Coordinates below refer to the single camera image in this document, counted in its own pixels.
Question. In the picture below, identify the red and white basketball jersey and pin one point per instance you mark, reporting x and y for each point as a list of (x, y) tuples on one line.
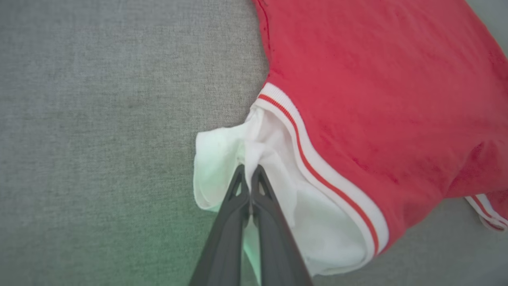
[(377, 79)]

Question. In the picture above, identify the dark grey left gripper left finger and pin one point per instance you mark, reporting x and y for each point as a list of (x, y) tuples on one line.
[(226, 238)]

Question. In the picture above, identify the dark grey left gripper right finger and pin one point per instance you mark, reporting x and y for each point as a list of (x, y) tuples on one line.
[(276, 246)]

